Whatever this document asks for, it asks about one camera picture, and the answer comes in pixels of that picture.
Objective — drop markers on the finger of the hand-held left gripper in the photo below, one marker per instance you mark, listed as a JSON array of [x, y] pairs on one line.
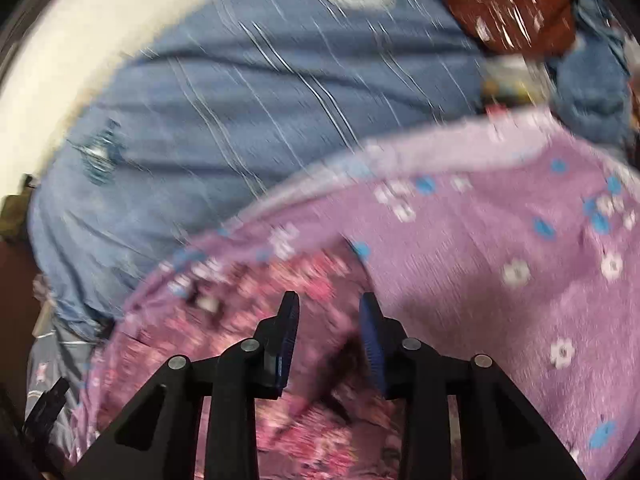
[[45, 407]]

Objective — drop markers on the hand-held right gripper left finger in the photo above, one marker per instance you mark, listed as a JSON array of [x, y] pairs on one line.
[[287, 345]]

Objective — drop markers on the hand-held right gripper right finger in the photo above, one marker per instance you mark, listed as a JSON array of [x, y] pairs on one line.
[[372, 345]]

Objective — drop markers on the pink floral swirl garment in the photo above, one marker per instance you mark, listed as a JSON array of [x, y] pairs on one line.
[[310, 435]]

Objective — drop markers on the grey striped cloth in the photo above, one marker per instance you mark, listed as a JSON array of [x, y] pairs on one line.
[[55, 355]]

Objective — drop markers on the purple flowered cloth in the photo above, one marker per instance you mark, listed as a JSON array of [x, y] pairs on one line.
[[475, 270]]

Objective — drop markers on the olive green object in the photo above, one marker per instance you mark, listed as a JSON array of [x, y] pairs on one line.
[[12, 210]]

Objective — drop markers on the blue plaid bed sheet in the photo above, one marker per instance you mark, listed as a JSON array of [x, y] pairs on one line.
[[225, 110]]

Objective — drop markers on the pale printed item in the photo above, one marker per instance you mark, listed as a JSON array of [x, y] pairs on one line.
[[510, 80]]

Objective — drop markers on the blue denim cloth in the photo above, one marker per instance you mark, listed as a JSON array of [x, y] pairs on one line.
[[585, 85]]

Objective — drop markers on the brown white-printed cloth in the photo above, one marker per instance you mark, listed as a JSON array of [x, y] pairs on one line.
[[510, 5]]

